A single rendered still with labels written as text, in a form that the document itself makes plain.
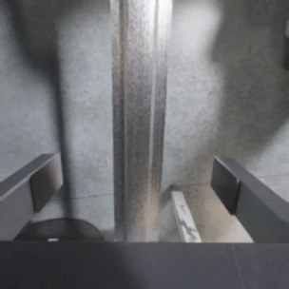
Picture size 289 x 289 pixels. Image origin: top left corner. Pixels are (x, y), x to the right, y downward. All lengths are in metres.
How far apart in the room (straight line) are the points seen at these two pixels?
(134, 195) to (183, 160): 0.83
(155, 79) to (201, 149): 0.86
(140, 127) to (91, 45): 0.82
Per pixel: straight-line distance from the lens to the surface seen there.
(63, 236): 1.12
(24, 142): 1.18
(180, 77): 1.00
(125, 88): 0.24
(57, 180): 0.17
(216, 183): 0.16
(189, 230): 0.81
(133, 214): 0.27
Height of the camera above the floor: 0.98
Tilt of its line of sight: 74 degrees down
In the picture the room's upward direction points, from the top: 176 degrees clockwise
